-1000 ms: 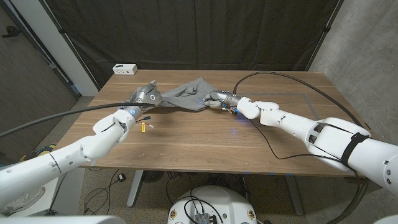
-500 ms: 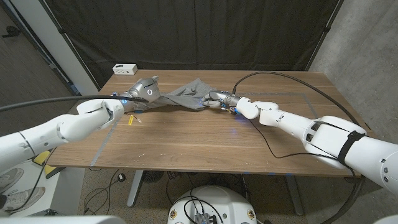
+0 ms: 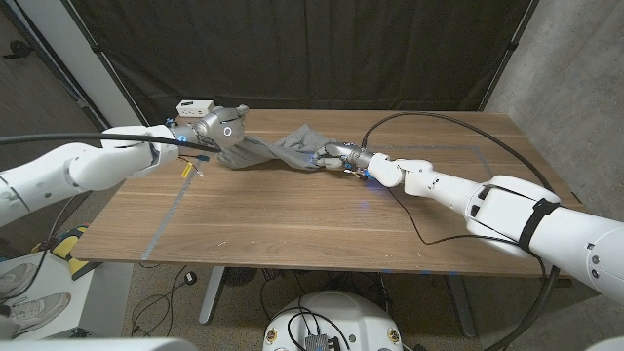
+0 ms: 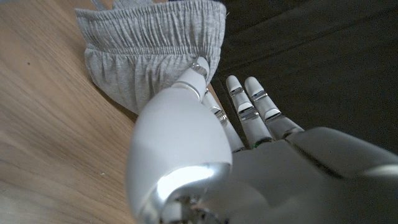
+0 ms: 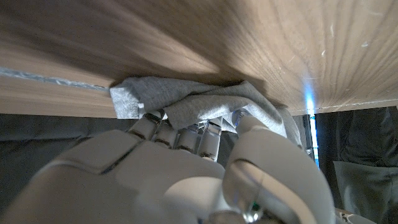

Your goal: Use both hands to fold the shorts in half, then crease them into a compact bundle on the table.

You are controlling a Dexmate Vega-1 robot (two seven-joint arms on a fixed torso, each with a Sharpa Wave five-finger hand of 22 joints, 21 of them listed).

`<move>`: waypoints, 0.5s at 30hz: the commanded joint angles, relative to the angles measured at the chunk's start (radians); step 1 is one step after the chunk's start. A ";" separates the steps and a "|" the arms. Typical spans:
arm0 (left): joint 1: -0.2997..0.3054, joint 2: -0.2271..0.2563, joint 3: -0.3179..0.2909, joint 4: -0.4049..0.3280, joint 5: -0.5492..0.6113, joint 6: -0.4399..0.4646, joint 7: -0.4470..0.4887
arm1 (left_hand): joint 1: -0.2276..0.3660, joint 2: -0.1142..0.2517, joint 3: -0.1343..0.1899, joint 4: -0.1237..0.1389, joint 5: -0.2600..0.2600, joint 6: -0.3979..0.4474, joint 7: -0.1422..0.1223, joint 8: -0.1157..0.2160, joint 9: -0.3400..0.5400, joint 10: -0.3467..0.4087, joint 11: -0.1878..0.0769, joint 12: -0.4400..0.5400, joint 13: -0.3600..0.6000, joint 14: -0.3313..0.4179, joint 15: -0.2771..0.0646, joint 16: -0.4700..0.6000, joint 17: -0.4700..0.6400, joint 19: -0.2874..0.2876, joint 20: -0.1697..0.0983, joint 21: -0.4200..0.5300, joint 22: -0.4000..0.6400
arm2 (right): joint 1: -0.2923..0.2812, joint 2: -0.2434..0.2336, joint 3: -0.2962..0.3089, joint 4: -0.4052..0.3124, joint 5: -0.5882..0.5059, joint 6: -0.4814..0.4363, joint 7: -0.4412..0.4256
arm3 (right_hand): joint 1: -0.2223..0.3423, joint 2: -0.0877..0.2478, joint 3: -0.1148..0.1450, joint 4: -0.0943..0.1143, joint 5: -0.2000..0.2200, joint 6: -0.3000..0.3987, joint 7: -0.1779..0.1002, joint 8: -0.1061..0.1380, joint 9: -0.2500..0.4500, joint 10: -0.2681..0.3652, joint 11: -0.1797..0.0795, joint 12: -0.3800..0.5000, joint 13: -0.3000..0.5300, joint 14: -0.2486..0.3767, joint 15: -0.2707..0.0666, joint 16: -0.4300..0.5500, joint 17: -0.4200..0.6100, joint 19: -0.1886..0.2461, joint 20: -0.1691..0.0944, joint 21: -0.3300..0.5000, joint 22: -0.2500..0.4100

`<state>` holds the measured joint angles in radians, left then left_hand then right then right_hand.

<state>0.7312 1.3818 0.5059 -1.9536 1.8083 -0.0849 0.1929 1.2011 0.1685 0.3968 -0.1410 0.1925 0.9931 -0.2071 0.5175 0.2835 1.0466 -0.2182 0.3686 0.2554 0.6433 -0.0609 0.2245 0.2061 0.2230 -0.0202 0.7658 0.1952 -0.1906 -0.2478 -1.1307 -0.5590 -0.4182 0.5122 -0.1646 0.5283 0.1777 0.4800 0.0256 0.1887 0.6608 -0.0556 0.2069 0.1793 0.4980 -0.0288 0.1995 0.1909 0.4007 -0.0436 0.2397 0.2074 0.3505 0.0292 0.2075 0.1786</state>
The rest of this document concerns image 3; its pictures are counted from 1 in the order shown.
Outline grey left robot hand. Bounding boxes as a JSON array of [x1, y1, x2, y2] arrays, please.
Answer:
[[187, 104, 251, 151]]

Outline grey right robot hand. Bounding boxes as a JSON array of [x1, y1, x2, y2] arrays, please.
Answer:
[[311, 141, 377, 172]]

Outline grey fabric shorts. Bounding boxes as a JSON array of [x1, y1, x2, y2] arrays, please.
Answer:
[[215, 123, 342, 172]]

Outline white left shoulder shell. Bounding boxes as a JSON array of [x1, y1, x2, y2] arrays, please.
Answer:
[[0, 336, 199, 351]]

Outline white right shoulder shell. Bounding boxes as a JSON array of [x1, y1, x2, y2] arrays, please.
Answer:
[[584, 335, 624, 351]]

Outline white power strip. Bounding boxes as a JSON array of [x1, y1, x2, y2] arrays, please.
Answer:
[[175, 99, 216, 118]]

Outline black backdrop curtain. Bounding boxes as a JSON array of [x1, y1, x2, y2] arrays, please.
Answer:
[[69, 0, 540, 142]]

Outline black backdrop stand pole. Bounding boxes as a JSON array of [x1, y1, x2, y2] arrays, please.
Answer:
[[60, 0, 158, 143], [478, 0, 541, 113]]

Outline small black fan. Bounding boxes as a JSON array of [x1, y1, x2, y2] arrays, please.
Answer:
[[222, 266, 258, 288]]

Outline white robot torso base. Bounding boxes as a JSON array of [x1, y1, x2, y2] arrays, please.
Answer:
[[262, 290, 404, 351]]

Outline white table leg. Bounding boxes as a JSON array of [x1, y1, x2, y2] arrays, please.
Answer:
[[198, 265, 226, 326]]

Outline brown wooden door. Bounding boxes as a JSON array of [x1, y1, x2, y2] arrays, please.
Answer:
[[0, 0, 129, 257]]

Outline grey table leg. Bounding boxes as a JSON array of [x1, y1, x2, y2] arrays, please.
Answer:
[[446, 274, 478, 338]]

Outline grey electronics box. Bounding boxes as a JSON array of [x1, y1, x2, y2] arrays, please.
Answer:
[[304, 333, 342, 351]]

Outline yellow and black shoe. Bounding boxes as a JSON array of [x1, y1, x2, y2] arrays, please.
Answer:
[[31, 224, 101, 282]]

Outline white platform box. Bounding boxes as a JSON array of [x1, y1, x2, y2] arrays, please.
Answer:
[[0, 251, 133, 340]]

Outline white sneaker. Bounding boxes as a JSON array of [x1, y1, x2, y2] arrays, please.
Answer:
[[7, 292, 72, 337], [0, 262, 39, 302]]

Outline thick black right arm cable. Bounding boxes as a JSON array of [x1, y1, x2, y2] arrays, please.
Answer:
[[360, 111, 562, 351]]

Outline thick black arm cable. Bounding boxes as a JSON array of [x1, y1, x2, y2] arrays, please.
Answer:
[[0, 131, 223, 154], [360, 111, 562, 351]]

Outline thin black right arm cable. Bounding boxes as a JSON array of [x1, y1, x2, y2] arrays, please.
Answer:
[[386, 186, 547, 282]]

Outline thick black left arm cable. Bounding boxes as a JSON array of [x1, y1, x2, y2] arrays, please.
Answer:
[[0, 131, 223, 154]]

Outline black velcro strap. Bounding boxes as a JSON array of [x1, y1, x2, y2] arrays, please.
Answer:
[[518, 198, 561, 254]]

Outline black door handle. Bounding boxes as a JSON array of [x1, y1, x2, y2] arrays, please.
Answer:
[[2, 40, 34, 60]]

